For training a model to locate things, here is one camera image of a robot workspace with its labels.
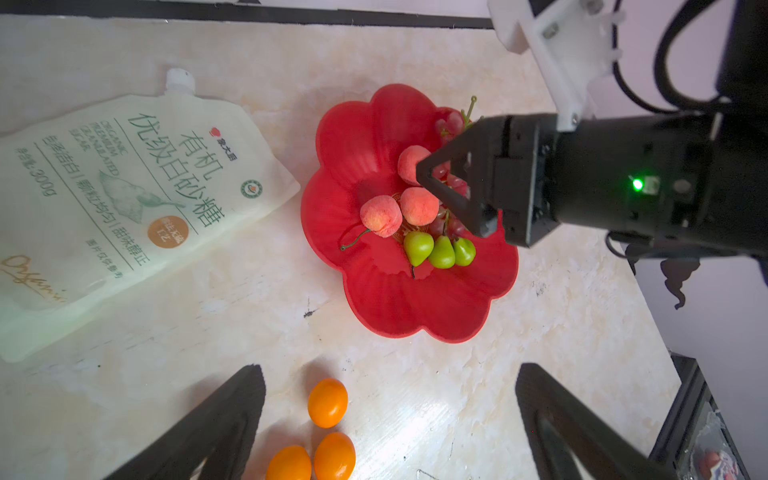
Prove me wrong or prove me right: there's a small green fake apple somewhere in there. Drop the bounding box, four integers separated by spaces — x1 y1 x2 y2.
453 237 476 267

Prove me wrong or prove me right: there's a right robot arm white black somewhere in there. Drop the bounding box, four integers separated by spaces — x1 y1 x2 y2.
417 1 767 261

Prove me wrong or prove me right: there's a green fake pear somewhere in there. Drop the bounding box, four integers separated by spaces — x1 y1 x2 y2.
428 235 456 270
403 231 435 267

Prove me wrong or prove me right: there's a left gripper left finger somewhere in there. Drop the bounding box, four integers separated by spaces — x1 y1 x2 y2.
108 365 266 479

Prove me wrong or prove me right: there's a purple fake grape bunch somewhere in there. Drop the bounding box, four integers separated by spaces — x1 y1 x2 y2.
428 95 477 240

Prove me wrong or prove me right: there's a pink fake peach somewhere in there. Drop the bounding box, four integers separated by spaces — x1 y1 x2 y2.
397 145 431 185
340 195 403 251
400 187 440 226

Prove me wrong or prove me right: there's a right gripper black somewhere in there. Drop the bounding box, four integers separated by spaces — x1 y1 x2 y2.
417 114 720 248

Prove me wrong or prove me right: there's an orange fake fruit cluster left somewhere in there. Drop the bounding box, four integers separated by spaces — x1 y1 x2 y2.
265 445 312 480

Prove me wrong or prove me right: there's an orange fake fruit cluster right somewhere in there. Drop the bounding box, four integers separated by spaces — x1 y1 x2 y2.
313 432 357 480

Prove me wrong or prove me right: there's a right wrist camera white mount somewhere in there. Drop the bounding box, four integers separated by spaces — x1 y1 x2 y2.
488 0 625 132

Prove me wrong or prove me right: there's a red flower-shaped fruit bowl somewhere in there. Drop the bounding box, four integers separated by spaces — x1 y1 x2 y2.
301 84 519 343

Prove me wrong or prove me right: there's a pink round sticker toy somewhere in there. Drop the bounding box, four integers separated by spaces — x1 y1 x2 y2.
695 449 740 480

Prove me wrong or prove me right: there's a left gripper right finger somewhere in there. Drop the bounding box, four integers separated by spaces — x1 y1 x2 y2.
515 363 666 479

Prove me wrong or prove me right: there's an orange fake fruit cluster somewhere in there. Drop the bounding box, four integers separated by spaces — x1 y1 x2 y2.
313 432 357 480
265 445 312 480

